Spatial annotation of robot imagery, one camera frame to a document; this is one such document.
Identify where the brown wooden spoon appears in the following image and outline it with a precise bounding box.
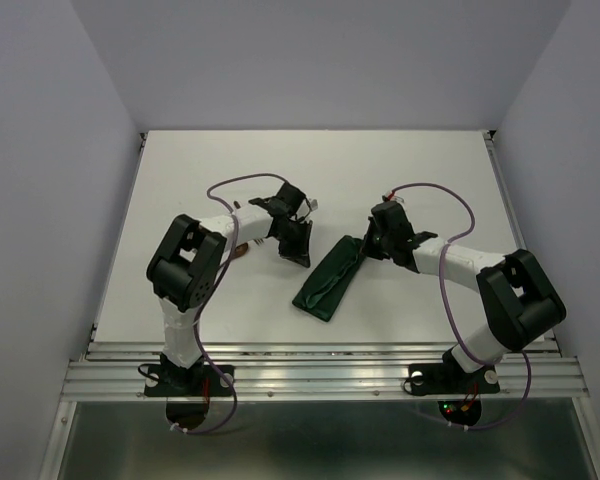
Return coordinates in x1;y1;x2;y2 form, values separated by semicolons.
232;243;250;260

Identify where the dark green cloth napkin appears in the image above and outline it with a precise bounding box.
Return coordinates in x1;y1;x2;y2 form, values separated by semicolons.
292;235;365;323

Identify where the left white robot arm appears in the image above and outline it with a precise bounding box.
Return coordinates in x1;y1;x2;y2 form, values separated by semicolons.
146;182;318;394

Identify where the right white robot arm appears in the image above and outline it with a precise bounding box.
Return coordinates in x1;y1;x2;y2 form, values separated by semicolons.
362;201;567;390

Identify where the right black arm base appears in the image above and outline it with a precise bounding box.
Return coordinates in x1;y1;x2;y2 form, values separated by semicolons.
402;351;500;397

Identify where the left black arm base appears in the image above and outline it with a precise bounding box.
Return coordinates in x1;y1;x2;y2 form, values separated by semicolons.
137;355;232;399

